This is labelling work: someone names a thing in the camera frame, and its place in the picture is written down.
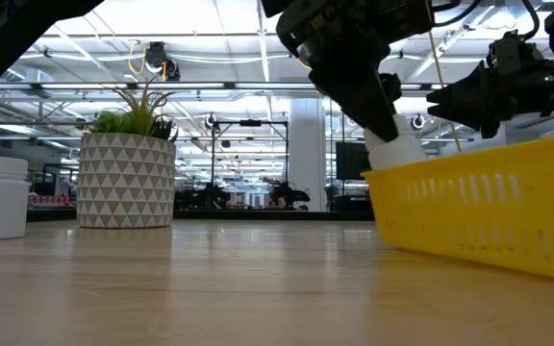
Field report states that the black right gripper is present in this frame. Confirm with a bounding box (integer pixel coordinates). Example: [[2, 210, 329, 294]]
[[425, 29, 554, 140]]

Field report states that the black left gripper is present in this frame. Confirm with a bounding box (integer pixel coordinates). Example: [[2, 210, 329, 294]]
[[261, 0, 436, 143]]

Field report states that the yellow plastic basket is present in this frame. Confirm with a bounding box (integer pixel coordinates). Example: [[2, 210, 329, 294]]
[[360, 135, 554, 281]]

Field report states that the black background monitor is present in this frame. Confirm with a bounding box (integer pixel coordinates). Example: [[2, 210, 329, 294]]
[[335, 140, 372, 182]]

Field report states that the white building column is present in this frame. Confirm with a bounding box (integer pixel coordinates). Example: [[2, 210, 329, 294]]
[[288, 97, 330, 213]]

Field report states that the dark green snake plant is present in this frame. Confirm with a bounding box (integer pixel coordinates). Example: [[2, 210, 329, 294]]
[[153, 116, 176, 141]]

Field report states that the spiky green air plant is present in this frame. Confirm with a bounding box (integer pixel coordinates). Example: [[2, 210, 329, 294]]
[[112, 78, 178, 138]]

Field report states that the triangle patterned plant pot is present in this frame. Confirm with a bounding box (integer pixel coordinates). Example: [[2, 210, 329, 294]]
[[75, 132, 178, 230]]

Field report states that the light green succulent plant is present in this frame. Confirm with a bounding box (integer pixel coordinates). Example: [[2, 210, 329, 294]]
[[88, 110, 133, 136]]

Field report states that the tan diagonal cord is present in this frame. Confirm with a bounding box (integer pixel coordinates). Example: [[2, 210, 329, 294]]
[[427, 28, 464, 155]]

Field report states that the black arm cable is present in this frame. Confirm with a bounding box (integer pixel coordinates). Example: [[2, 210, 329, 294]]
[[431, 0, 483, 28], [520, 0, 542, 42]]

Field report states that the black robot station frame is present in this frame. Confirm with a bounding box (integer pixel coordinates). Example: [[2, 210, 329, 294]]
[[210, 119, 290, 199]]

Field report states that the black table edge frame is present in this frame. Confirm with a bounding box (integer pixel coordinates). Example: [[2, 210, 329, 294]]
[[26, 208, 375, 223]]

